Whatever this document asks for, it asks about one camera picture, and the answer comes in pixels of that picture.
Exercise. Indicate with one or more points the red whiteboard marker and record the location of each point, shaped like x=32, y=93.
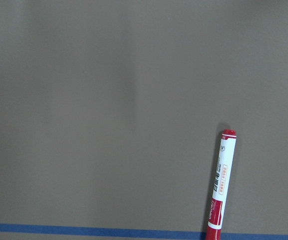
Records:
x=221, y=184

